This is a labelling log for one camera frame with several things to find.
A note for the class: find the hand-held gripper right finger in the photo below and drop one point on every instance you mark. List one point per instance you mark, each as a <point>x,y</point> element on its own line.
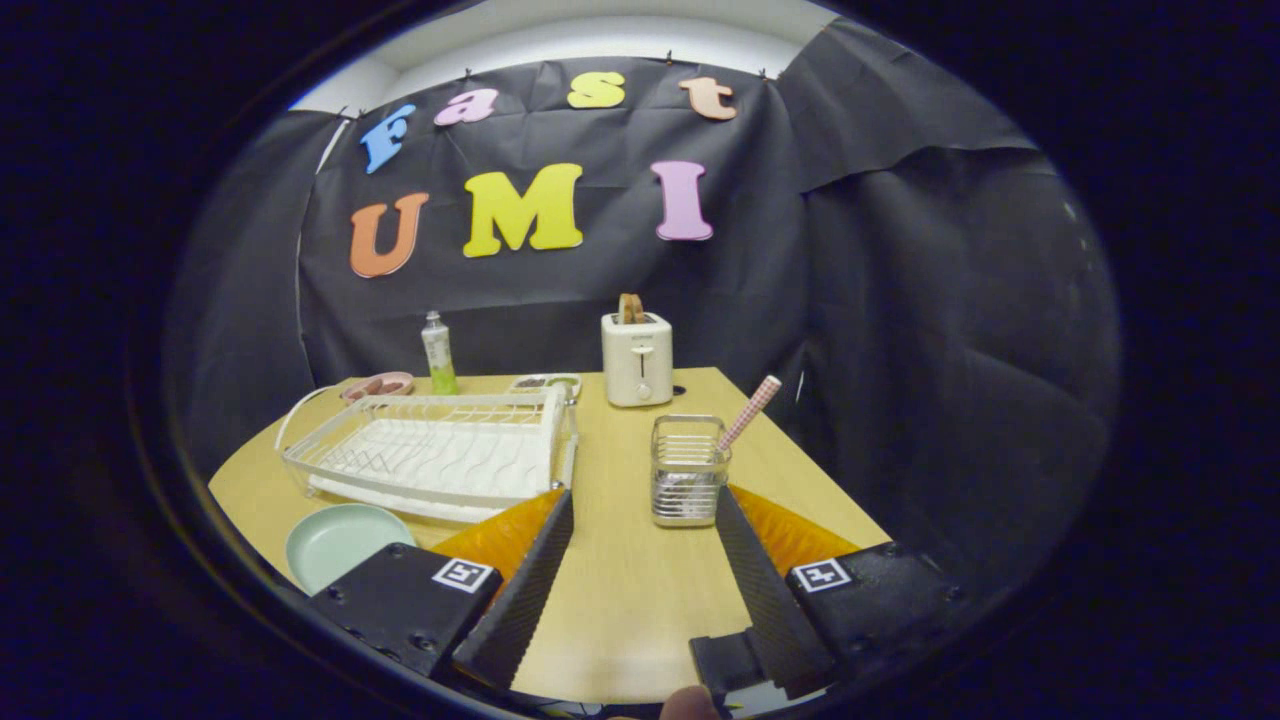
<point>765,600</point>

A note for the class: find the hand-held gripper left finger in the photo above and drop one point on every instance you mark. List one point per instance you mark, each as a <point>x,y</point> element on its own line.
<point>525,600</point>

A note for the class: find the light green plate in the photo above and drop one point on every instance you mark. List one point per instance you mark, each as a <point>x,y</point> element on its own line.
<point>340,545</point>

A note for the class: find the pink plate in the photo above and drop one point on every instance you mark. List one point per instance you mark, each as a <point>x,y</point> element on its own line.
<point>397,386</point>

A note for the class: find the white ribbed drip tray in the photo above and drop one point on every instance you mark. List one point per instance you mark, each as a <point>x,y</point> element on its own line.
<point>450,455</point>

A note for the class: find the white divided tray with beans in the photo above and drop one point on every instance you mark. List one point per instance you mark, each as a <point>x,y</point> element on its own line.
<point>560,382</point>

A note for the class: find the green drink bottle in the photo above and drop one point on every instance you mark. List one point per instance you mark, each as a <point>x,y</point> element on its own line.
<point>438,355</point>

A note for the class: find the white toaster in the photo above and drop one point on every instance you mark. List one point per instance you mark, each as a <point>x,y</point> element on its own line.
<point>637,365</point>

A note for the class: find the black backdrop cloth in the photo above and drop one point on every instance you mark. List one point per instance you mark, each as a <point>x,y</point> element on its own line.
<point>900,350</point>

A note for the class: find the sliced brown bread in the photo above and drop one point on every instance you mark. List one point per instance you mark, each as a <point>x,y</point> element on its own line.
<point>630,308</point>

